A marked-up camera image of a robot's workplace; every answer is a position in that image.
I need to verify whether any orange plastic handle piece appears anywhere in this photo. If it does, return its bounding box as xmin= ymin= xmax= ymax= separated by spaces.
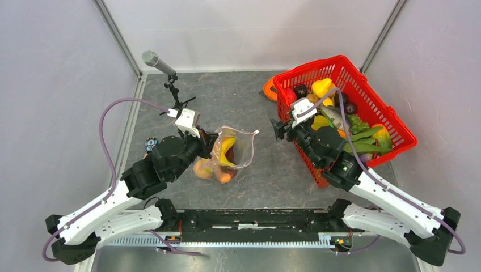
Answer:
xmin=261 ymin=77 xmax=277 ymax=102

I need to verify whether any yellow star fruit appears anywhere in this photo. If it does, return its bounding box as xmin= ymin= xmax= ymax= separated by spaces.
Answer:
xmin=311 ymin=115 xmax=332 ymax=131

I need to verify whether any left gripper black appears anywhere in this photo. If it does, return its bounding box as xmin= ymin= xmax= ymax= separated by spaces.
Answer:
xmin=170 ymin=125 xmax=219 ymax=181

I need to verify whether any green leafy vegetable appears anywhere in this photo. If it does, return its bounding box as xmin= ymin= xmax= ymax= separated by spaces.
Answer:
xmin=349 ymin=127 xmax=393 ymax=155

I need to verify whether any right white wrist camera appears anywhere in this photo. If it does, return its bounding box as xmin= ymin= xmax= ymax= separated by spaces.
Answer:
xmin=290 ymin=97 xmax=317 ymax=128

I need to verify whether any red strawberry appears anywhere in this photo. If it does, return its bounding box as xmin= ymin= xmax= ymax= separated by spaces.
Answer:
xmin=283 ymin=88 xmax=297 ymax=105

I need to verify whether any dark mangosteen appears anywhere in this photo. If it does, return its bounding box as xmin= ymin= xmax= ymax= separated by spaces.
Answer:
xmin=293 ymin=84 xmax=309 ymax=100

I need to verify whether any papaya slice orange brown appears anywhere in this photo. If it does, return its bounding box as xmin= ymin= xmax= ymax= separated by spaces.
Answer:
xmin=214 ymin=145 xmax=238 ymax=184

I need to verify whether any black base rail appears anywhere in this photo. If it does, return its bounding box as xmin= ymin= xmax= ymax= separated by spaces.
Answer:
xmin=156 ymin=209 xmax=351 ymax=243

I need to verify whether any small blue robot toy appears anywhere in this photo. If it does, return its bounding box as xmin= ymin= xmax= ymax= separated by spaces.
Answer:
xmin=145 ymin=137 xmax=158 ymax=153

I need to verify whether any mango orange green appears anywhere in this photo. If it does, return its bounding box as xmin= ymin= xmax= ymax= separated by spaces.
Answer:
xmin=371 ymin=124 xmax=392 ymax=149

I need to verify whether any purple eggplant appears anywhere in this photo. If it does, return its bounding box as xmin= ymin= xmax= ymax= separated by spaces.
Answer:
xmin=359 ymin=153 xmax=373 ymax=163

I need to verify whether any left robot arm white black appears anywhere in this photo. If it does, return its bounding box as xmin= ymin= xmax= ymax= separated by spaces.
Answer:
xmin=43 ymin=129 xmax=219 ymax=265

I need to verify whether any red plastic basket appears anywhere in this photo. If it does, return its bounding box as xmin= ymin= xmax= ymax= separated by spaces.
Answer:
xmin=273 ymin=55 xmax=417 ymax=167

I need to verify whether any grey fish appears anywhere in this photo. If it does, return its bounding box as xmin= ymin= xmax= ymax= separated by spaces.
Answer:
xmin=319 ymin=104 xmax=352 ymax=132

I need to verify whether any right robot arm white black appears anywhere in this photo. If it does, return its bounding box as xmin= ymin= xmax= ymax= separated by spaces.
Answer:
xmin=271 ymin=119 xmax=461 ymax=266

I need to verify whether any yellow bell pepper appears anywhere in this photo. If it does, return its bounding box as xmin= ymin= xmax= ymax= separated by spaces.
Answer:
xmin=311 ymin=78 xmax=336 ymax=98

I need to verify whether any dark plum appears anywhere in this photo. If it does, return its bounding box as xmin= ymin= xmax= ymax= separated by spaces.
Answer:
xmin=344 ymin=102 xmax=358 ymax=115

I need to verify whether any yellow banana bunch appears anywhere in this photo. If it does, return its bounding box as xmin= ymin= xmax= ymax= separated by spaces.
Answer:
xmin=220 ymin=137 xmax=236 ymax=166

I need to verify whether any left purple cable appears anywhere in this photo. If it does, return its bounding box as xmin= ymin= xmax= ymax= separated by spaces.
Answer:
xmin=41 ymin=98 xmax=172 ymax=262

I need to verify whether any grey microphone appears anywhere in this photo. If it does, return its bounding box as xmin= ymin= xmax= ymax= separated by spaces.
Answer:
xmin=141 ymin=50 xmax=176 ymax=77

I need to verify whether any orange fruit with leaf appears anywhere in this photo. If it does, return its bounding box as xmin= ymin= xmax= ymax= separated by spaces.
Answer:
xmin=193 ymin=158 xmax=213 ymax=179

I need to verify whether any clear zip top bag pink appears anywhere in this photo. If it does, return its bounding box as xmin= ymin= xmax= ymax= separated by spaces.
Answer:
xmin=205 ymin=126 xmax=259 ymax=182

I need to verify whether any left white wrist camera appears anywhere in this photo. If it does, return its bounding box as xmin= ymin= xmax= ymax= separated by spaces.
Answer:
xmin=175 ymin=108 xmax=200 ymax=138

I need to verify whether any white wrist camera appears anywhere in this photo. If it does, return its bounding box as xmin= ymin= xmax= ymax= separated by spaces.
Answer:
xmin=290 ymin=97 xmax=317 ymax=128
xmin=175 ymin=108 xmax=200 ymax=138

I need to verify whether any black tripod stand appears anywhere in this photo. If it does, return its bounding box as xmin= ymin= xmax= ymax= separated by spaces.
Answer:
xmin=164 ymin=75 xmax=196 ymax=113

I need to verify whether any green grape bunch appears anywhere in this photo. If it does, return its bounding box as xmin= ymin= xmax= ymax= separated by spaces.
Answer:
xmin=347 ymin=114 xmax=370 ymax=135

